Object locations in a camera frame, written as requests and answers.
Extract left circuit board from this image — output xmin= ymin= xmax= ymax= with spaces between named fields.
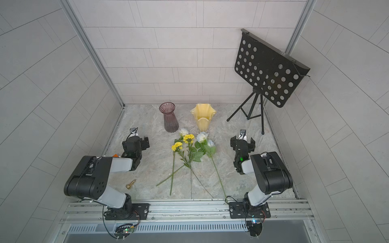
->
xmin=114 ymin=223 xmax=136 ymax=240

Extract black music stand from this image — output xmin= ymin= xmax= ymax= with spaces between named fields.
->
xmin=227 ymin=29 xmax=311 ymax=123

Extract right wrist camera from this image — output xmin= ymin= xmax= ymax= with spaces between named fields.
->
xmin=238 ymin=129 xmax=247 ymax=141

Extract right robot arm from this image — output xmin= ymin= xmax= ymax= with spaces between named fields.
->
xmin=229 ymin=136 xmax=293 ymax=219

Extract purple glass vase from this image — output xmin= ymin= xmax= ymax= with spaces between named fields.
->
xmin=159 ymin=102 xmax=179 ymax=133

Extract circuit board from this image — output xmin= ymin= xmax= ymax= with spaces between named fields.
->
xmin=114 ymin=223 xmax=136 ymax=240
xmin=246 ymin=220 xmax=263 ymax=238

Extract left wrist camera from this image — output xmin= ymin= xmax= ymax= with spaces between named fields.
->
xmin=128 ymin=128 xmax=139 ymax=137

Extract brass small object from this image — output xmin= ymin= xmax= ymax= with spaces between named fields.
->
xmin=126 ymin=179 xmax=136 ymax=189

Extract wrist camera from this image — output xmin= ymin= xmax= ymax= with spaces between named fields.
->
xmin=238 ymin=129 xmax=247 ymax=141
xmin=128 ymin=128 xmax=139 ymax=137

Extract yellow glass vase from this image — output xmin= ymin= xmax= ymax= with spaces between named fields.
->
xmin=190 ymin=103 xmax=217 ymax=132

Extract yellow carnation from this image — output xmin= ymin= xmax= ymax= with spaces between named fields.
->
xmin=169 ymin=140 xmax=182 ymax=195
xmin=182 ymin=133 xmax=214 ymax=198

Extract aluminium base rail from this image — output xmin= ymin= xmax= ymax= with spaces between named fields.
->
xmin=59 ymin=198 xmax=315 ymax=224

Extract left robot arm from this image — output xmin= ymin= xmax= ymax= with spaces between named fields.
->
xmin=64 ymin=135 xmax=150 ymax=221

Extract right circuit board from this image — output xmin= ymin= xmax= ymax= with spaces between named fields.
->
xmin=246 ymin=220 xmax=263 ymax=238

